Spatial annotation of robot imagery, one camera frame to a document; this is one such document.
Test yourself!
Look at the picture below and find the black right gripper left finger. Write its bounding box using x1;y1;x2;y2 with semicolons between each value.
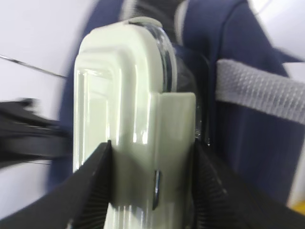
0;142;112;229

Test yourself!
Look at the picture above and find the navy and white lunch bag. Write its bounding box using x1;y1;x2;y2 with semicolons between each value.
49;0;305;208

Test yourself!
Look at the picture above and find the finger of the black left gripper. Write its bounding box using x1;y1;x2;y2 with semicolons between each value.
0;98;71;162

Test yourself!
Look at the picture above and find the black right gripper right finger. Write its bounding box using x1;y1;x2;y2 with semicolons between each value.
192;139;305;229

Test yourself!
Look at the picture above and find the green lidded glass container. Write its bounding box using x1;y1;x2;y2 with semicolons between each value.
73;17;204;229

